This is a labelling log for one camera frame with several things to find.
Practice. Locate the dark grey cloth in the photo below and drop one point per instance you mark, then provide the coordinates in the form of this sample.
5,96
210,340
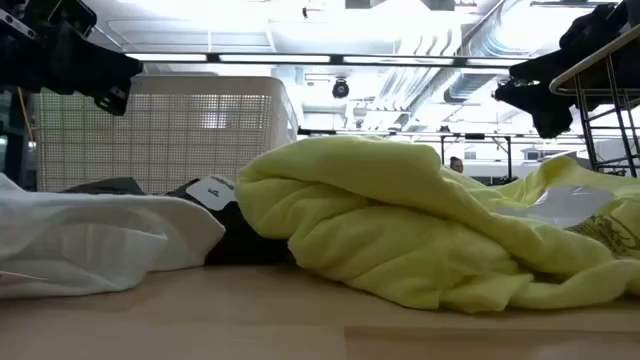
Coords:
107,186

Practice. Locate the black cloth with white label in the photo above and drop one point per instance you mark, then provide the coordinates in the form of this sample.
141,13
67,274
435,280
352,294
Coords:
245,245

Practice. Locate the black ceiling camera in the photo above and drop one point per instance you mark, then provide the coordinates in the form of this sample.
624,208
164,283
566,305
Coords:
340,89

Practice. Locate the person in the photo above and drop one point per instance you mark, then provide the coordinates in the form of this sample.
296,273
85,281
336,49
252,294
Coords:
456,165

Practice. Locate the white perforated laundry basket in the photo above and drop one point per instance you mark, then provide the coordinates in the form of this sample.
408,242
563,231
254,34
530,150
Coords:
175,130

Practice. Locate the yellow-green shirt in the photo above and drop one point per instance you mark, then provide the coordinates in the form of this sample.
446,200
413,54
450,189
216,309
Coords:
375,225

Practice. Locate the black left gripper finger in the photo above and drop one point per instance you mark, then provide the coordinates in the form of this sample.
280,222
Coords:
114,100
122,67

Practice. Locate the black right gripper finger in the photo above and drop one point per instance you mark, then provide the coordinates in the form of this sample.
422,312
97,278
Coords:
525,87
552,120

